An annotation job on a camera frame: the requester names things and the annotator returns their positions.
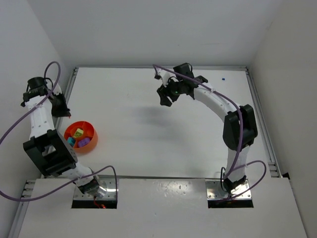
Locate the green lego brick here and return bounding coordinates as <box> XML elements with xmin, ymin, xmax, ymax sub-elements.
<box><xmin>73</xmin><ymin>128</ymin><xmax>84</xmax><ymax>138</ymax></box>

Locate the orange divided round container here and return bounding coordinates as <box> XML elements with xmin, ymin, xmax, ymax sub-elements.
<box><xmin>63</xmin><ymin>121</ymin><xmax>98</xmax><ymax>154</ymax></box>

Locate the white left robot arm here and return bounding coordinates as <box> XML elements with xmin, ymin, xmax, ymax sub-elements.
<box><xmin>22</xmin><ymin>77</ymin><xmax>104</xmax><ymax>198</ymax></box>

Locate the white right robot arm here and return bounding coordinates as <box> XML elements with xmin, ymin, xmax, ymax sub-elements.
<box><xmin>153</xmin><ymin>63</ymin><xmax>258</xmax><ymax>193</ymax></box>

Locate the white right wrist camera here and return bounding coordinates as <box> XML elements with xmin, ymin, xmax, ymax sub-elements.
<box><xmin>154</xmin><ymin>70</ymin><xmax>171</xmax><ymax>87</ymax></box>

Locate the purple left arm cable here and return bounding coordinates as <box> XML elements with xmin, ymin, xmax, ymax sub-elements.
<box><xmin>0</xmin><ymin>61</ymin><xmax>118</xmax><ymax>201</ymax></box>

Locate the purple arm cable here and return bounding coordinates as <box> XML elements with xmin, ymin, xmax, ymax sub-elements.
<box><xmin>0</xmin><ymin>61</ymin><xmax>118</xmax><ymax>201</ymax></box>
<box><xmin>153</xmin><ymin>64</ymin><xmax>268</xmax><ymax>200</ymax></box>

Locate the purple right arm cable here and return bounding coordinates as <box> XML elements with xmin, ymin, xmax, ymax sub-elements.
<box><xmin>153</xmin><ymin>64</ymin><xmax>268</xmax><ymax>200</ymax></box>

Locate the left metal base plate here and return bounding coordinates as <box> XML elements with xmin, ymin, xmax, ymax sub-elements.
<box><xmin>73</xmin><ymin>175</ymin><xmax>118</xmax><ymax>201</ymax></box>

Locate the metal base plate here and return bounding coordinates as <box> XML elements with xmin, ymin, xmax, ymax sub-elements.
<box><xmin>205</xmin><ymin>178</ymin><xmax>252</xmax><ymax>200</ymax></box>
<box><xmin>73</xmin><ymin>175</ymin><xmax>118</xmax><ymax>201</ymax></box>

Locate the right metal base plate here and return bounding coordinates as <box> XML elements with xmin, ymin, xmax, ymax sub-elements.
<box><xmin>205</xmin><ymin>178</ymin><xmax>252</xmax><ymax>200</ymax></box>

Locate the aluminium frame rail right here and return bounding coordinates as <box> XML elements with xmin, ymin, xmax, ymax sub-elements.
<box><xmin>246</xmin><ymin>68</ymin><xmax>282</xmax><ymax>178</ymax></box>

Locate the aluminium frame rail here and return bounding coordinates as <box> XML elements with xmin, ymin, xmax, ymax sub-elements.
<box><xmin>7</xmin><ymin>67</ymin><xmax>79</xmax><ymax>238</ymax></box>
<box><xmin>246</xmin><ymin>68</ymin><xmax>282</xmax><ymax>178</ymax></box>

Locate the aluminium frame rail left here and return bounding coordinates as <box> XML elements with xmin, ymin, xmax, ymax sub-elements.
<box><xmin>7</xmin><ymin>67</ymin><xmax>79</xmax><ymax>238</ymax></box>

